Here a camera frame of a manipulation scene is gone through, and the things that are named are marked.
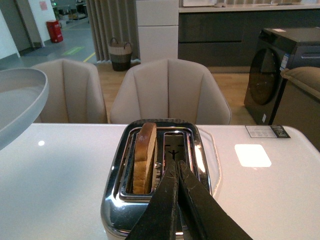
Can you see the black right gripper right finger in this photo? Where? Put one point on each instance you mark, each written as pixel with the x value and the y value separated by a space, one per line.
pixel 202 217

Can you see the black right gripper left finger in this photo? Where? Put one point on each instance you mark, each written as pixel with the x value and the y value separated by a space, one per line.
pixel 159 220

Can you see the brown bread slice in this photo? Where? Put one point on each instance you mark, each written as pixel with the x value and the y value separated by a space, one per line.
pixel 144 159

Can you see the light blue round plate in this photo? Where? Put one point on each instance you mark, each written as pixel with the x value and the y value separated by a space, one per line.
pixel 23 95

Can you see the white chrome two-slot toaster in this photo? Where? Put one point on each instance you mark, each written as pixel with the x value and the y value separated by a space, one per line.
pixel 176 139

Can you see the label sticker on table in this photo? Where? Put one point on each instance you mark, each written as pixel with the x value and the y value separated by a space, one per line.
pixel 267 131

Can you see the beige chair on right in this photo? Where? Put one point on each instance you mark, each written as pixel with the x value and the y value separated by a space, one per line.
pixel 170 89

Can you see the beige chair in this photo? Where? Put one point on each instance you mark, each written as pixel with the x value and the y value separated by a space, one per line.
pixel 170 89
pixel 75 93

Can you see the beige cushioned seat edge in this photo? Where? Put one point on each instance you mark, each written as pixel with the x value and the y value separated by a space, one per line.
pixel 299 106

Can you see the beige chair on left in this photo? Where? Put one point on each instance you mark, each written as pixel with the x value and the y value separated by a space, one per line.
pixel 75 93

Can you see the woven laundry basket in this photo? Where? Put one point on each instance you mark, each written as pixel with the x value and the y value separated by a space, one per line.
pixel 120 54

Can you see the dark front-load washing machine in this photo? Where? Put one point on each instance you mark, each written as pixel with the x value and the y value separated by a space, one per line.
pixel 278 49

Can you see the dark kitchen counter cabinet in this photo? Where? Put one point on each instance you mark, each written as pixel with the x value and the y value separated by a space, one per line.
pixel 227 37

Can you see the white tall cabinet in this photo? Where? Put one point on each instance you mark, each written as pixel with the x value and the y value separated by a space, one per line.
pixel 158 28

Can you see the grey pleated curtain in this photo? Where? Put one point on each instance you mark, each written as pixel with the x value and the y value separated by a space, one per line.
pixel 113 19

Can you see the red cabinet box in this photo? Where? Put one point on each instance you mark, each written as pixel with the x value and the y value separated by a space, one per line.
pixel 54 31

